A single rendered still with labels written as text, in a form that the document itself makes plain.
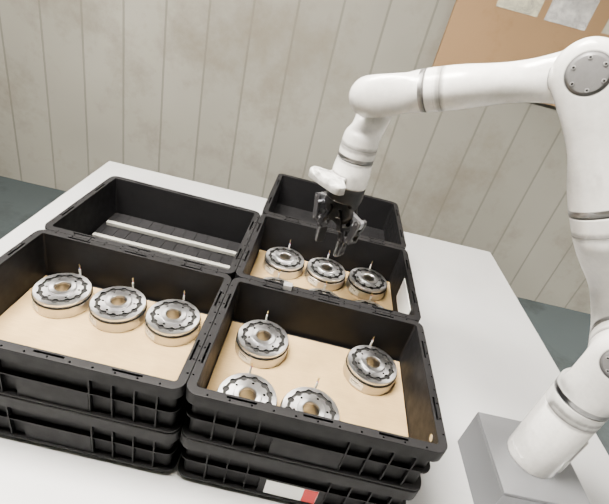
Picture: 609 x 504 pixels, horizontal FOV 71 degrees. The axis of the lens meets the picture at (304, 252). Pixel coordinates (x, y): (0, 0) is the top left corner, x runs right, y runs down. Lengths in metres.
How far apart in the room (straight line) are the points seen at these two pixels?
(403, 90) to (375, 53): 1.72
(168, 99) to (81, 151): 0.68
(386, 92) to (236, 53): 1.82
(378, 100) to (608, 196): 0.36
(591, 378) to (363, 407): 0.37
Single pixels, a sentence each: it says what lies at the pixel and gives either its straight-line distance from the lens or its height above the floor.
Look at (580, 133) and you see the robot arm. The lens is 0.71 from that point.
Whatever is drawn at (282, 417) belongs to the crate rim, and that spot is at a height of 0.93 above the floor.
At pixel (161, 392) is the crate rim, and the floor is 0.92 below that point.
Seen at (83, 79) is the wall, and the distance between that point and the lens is 2.86.
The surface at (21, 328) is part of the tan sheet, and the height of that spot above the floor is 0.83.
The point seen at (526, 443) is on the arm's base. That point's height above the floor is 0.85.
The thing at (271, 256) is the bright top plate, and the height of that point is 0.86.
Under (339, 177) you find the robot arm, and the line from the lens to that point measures 0.81.
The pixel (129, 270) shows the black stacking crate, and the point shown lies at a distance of 0.94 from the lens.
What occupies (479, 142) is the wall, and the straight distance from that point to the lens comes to 2.68.
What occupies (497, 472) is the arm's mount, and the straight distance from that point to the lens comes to 0.93.
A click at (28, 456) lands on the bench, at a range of 0.91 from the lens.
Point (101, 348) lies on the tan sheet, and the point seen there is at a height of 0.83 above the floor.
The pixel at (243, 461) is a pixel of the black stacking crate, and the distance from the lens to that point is 0.76.
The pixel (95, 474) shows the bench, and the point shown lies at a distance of 0.87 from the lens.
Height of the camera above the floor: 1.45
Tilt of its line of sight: 31 degrees down
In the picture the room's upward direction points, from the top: 15 degrees clockwise
